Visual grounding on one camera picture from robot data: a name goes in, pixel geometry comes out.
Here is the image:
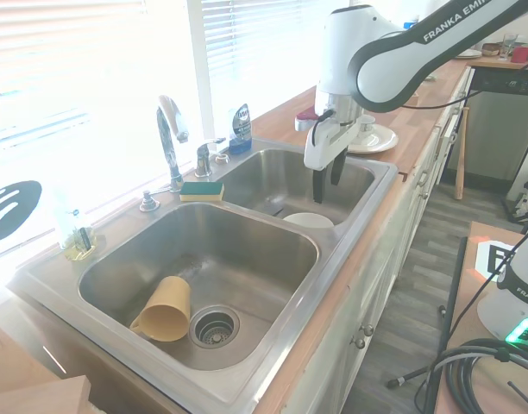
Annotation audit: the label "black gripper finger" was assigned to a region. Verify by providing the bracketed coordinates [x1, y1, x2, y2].
[330, 148, 348, 187]
[311, 166, 326, 204]

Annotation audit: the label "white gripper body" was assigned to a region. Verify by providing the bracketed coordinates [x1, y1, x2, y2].
[304, 112, 362, 172]

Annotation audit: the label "chrome faucet lever handle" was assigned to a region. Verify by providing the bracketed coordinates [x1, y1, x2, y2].
[193, 136, 228, 179]

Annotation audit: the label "chrome sink faucet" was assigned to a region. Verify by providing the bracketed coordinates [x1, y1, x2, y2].
[155, 94, 191, 193]

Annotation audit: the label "white bowl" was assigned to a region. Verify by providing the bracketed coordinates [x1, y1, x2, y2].
[282, 212, 335, 229]

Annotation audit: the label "white dinner plate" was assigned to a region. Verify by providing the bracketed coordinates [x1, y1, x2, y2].
[345, 124, 399, 154]

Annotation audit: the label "blue dish soap bottle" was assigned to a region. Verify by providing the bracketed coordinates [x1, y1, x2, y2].
[227, 103, 254, 156]

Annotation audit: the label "white kitchen cabinets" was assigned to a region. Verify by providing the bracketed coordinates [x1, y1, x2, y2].
[250, 64, 476, 414]

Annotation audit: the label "yellow green sponge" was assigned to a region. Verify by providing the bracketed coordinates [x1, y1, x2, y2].
[179, 181, 225, 204]

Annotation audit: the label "stainless steel double sink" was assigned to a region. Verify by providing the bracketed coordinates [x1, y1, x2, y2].
[16, 137, 399, 405]

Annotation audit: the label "stainless steel dishwasher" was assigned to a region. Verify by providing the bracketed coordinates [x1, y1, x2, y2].
[444, 66, 528, 183]

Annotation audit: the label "chrome soap dispenser pump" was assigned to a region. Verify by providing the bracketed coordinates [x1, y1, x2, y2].
[139, 189, 160, 213]

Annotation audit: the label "metal sink drain strainer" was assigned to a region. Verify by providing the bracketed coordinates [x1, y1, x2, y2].
[189, 304, 242, 348]

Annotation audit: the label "black white marker sheet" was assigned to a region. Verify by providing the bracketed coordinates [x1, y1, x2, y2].
[474, 238, 520, 278]

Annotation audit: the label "white black floor appliance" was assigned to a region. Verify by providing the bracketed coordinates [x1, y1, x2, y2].
[503, 166, 528, 225]

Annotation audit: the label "yellow plastic cup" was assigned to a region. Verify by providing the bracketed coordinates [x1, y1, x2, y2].
[129, 275, 192, 343]

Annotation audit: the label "clear drinking glass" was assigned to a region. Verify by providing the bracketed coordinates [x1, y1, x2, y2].
[500, 34, 519, 62]

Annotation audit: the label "white window blinds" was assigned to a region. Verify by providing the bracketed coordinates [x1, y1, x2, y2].
[0, 0, 334, 146]

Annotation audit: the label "clear bottle yellow liquid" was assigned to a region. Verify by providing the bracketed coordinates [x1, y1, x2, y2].
[52, 185, 97, 262]

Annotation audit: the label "black slotted spatula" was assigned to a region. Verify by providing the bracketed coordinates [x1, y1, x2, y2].
[0, 179, 44, 244]

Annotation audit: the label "light wooden block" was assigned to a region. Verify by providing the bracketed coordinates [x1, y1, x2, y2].
[0, 317, 91, 414]

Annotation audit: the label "thin black camera cable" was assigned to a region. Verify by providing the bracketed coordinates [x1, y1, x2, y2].
[310, 58, 528, 148]

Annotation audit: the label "red white wrist camera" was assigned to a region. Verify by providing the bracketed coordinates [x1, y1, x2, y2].
[294, 109, 320, 131]

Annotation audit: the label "coiled grey black cables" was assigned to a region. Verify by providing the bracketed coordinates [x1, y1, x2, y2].
[414, 338, 528, 414]

